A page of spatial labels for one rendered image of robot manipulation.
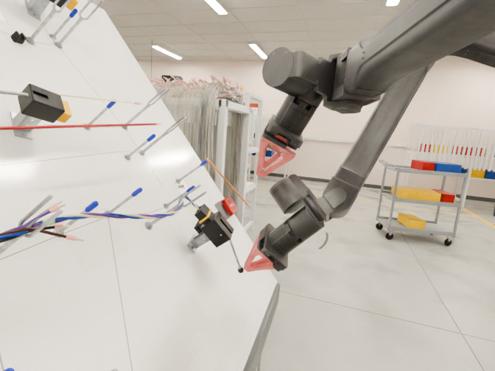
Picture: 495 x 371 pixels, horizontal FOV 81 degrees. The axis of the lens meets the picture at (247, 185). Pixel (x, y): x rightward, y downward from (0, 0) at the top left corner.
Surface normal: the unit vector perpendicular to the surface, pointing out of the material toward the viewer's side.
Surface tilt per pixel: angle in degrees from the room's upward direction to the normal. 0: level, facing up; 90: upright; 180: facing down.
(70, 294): 52
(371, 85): 159
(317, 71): 86
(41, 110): 138
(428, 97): 90
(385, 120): 65
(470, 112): 90
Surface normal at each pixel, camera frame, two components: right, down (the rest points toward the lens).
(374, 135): -0.20, -0.26
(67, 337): 0.80, -0.51
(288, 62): -0.68, -0.04
